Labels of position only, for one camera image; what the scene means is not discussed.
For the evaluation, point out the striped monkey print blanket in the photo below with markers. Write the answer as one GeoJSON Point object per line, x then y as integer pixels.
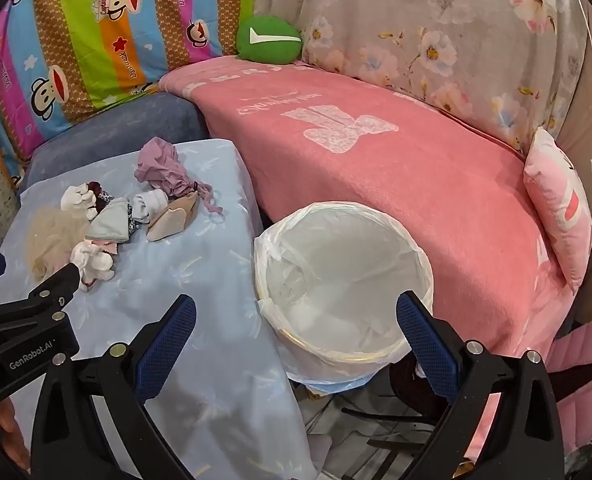
{"type": "Point", "coordinates": [101, 35]}

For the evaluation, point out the grey floral sheet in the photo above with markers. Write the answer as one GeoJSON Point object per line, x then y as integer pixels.
{"type": "Point", "coordinates": [426, 20]}

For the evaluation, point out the black white patterned sock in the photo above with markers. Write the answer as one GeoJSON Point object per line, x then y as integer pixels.
{"type": "Point", "coordinates": [106, 198]}

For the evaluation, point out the pink padded jacket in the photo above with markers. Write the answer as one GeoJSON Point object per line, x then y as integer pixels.
{"type": "Point", "coordinates": [586, 350]}

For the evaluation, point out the pink pillow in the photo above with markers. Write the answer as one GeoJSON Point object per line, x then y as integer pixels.
{"type": "Point", "coordinates": [561, 210]}

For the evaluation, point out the person's left hand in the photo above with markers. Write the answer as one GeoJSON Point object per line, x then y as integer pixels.
{"type": "Point", "coordinates": [8, 425]}

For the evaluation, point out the beige tulle mesh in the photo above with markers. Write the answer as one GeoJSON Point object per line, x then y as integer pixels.
{"type": "Point", "coordinates": [51, 240]}

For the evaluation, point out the bin with white bag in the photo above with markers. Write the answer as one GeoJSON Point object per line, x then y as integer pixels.
{"type": "Point", "coordinates": [336, 270]}

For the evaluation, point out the green round cushion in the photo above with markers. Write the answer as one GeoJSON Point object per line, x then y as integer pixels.
{"type": "Point", "coordinates": [268, 42]}

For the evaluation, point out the beige stocking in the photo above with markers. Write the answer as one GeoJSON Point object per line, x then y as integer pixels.
{"type": "Point", "coordinates": [168, 222]}

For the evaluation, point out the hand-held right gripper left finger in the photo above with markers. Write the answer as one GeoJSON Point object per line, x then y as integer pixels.
{"type": "Point", "coordinates": [166, 345]}

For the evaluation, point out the pale green sock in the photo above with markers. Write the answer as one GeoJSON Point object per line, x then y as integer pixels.
{"type": "Point", "coordinates": [108, 222]}

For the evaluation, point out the white glove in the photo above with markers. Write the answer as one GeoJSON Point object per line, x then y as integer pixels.
{"type": "Point", "coordinates": [93, 260]}

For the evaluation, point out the dark red scrunchie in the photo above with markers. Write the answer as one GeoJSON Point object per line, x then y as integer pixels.
{"type": "Point", "coordinates": [95, 190]}

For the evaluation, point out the blue-grey cushion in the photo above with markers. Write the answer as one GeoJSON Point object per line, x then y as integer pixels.
{"type": "Point", "coordinates": [126, 130]}

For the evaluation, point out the light blue printed cloth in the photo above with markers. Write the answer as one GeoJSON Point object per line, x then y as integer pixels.
{"type": "Point", "coordinates": [201, 260]}

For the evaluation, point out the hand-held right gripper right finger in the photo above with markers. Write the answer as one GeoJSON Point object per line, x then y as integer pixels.
{"type": "Point", "coordinates": [426, 345]}

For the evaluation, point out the dark brown stool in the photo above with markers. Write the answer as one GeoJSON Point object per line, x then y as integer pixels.
{"type": "Point", "coordinates": [411, 385]}

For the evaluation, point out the pink blanket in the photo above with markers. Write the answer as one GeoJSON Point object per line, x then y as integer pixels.
{"type": "Point", "coordinates": [401, 170]}

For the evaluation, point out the grey sock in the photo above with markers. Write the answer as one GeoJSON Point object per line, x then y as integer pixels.
{"type": "Point", "coordinates": [148, 205]}

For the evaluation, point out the white socks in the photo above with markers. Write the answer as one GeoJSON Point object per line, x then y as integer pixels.
{"type": "Point", "coordinates": [76, 200]}

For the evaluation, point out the purple cloth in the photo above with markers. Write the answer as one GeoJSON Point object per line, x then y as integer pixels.
{"type": "Point", "coordinates": [163, 165]}

